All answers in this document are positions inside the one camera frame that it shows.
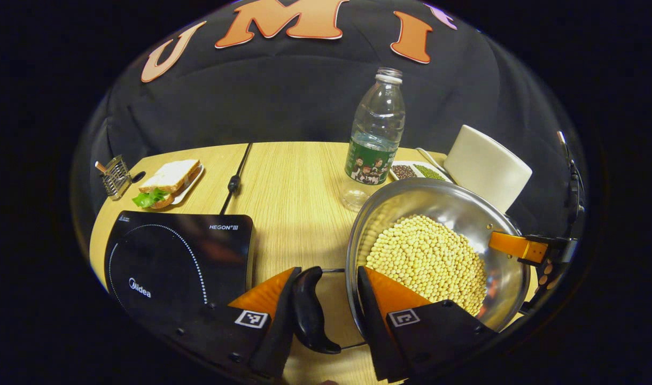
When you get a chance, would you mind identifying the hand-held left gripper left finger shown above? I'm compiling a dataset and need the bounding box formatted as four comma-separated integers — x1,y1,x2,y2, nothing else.
174,266,304,382

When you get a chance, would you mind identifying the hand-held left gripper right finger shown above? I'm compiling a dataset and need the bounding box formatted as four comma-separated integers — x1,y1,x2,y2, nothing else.
356,265,499,383

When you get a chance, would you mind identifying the steel pot with soybeans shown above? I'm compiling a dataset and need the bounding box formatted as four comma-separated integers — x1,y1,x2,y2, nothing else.
292,178,532,355

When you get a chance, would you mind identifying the black induction cooktop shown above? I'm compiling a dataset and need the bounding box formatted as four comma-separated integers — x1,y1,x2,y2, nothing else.
104,211,255,322

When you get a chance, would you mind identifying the white toaster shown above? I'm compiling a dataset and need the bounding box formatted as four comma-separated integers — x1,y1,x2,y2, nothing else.
443,124,534,215

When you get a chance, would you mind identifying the white dish of beans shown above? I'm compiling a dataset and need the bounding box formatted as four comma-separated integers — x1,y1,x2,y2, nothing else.
388,160,453,184

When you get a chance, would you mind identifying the white sandwich plate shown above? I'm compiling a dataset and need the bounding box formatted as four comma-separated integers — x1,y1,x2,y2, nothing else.
170,165,205,206

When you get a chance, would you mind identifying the clear plastic water bottle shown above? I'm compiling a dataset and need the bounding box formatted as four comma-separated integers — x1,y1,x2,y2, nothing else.
340,66,406,213

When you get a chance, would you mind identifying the sandwich with lettuce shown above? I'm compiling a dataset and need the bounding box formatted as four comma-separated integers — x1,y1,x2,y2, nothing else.
132,159,201,210

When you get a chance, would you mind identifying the black power cable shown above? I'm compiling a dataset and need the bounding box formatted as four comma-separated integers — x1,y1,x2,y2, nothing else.
219,142,252,215

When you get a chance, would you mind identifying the metal wire rack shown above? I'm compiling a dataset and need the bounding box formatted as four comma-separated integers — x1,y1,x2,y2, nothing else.
95,155,134,202

